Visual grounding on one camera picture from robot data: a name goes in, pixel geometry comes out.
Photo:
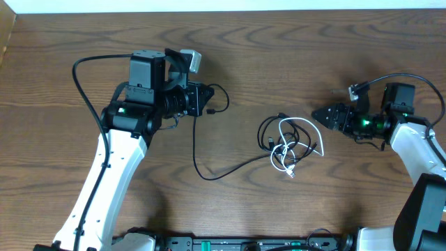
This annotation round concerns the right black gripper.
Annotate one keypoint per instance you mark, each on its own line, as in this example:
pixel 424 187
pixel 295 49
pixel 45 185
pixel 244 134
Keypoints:
pixel 345 110

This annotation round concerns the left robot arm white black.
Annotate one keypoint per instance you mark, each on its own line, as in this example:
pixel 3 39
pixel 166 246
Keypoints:
pixel 158 88

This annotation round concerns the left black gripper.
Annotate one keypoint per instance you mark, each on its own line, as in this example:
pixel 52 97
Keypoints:
pixel 201 95

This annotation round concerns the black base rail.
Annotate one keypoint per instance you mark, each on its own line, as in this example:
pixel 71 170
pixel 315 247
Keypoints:
pixel 319 239

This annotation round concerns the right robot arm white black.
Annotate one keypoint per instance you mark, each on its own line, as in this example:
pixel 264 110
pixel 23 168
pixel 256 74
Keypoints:
pixel 420 225

